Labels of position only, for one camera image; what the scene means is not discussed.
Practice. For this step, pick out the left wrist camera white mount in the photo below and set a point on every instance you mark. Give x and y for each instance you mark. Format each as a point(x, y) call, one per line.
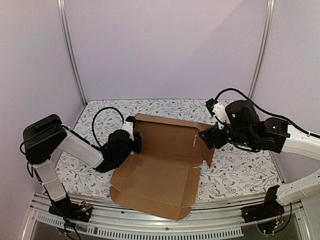
point(129, 125)

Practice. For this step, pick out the left aluminium frame post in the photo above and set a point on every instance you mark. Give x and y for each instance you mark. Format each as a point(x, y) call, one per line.
point(61, 5)

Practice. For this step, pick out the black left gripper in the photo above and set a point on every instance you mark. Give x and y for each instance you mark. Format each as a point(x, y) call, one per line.
point(137, 149)

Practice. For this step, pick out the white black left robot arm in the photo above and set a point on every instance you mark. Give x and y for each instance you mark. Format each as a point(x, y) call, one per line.
point(43, 137)

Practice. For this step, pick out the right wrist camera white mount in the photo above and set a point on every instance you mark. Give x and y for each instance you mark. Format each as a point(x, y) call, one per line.
point(217, 110)

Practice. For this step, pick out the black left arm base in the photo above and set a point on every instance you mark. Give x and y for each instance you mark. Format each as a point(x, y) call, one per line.
point(65, 208)

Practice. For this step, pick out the right aluminium frame post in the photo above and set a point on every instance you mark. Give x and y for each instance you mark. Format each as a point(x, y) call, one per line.
point(270, 6)

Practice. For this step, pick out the floral patterned table mat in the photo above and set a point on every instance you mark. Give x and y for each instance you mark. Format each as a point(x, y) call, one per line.
point(233, 172)

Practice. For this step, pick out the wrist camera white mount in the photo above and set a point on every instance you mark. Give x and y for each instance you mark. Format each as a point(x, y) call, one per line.
point(217, 110)
point(129, 125)

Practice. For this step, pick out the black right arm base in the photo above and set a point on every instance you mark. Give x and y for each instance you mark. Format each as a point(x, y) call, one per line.
point(269, 208)

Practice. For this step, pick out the brown cardboard box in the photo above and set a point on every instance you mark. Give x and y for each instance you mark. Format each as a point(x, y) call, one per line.
point(162, 180)

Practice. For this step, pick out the aluminium frame post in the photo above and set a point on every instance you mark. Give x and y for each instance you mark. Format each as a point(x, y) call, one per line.
point(61, 5)
point(270, 6)

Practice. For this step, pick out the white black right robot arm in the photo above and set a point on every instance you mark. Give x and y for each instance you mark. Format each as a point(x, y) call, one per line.
point(238, 124)

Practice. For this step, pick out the aluminium front rail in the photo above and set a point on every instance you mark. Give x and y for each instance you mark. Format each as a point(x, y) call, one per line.
point(208, 220)

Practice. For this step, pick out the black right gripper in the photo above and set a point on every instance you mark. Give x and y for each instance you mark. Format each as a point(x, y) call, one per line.
point(213, 137)

